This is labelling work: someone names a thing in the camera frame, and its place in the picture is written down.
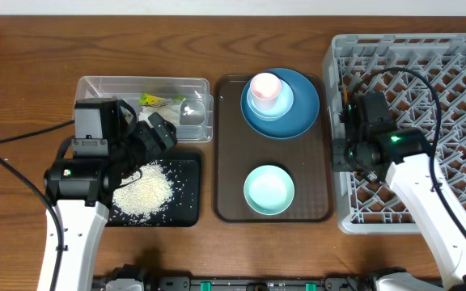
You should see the pink cup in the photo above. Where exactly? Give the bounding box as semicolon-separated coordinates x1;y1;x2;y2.
250;73;282;110

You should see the light blue bowl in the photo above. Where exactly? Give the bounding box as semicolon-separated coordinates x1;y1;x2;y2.
247;81;294;121

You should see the wooden chopstick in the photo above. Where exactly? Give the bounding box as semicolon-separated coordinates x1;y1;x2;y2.
342;86;349;107

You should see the white tissue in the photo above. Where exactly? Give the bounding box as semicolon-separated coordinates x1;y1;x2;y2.
138;100;183;126

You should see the clear plastic waste bin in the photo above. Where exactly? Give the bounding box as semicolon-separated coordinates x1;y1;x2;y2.
75;76;214;143

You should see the yellow green snack wrapper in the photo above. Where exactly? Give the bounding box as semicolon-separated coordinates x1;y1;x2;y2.
138;93;186;108

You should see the brown serving tray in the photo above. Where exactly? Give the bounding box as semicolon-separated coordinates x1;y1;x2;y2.
213;74;335;223

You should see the grey dishwasher rack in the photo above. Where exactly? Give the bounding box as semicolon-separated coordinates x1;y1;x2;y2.
322;33;466;235

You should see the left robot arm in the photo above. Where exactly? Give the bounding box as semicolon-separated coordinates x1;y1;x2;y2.
38;97;177;290

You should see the pile of white rice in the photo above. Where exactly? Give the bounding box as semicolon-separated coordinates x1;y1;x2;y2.
109;159;192;226

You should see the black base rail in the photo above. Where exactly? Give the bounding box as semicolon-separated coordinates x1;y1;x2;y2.
91;264;444;291

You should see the black plastic tray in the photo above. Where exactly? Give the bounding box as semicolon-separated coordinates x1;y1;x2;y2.
105;150;202;228

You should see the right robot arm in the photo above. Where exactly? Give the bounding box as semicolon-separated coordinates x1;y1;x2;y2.
343;93;466;290

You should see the dark blue plate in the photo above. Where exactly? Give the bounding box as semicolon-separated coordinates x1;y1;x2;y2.
240;68;324;140

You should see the mint green bowl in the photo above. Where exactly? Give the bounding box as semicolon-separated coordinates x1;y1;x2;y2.
244;165;295;216

